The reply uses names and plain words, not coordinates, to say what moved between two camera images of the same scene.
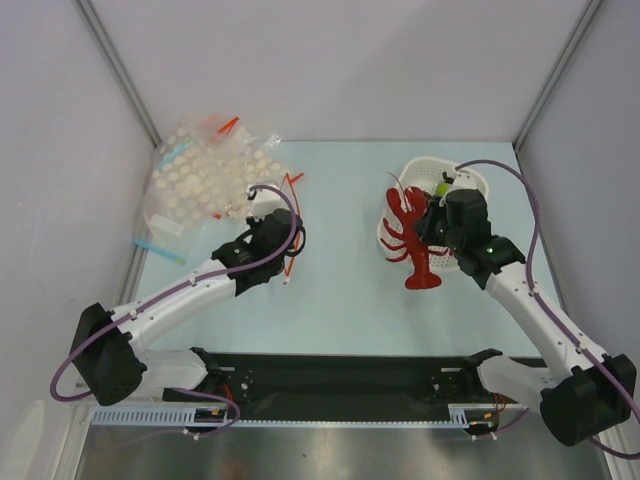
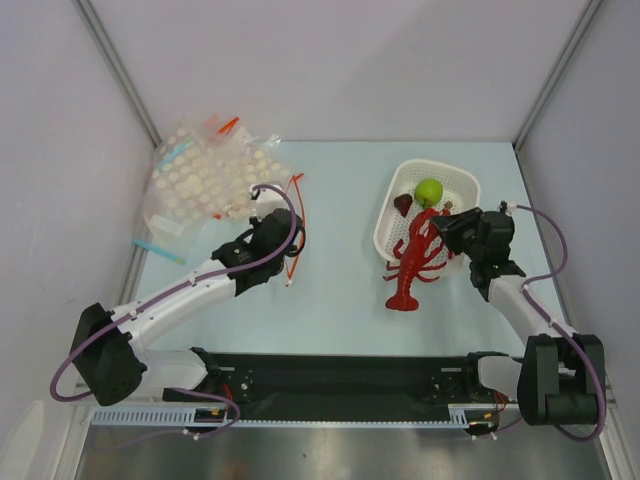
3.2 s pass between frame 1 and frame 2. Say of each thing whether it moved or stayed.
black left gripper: stayed
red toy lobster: moved
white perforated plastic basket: stayed
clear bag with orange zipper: stayed
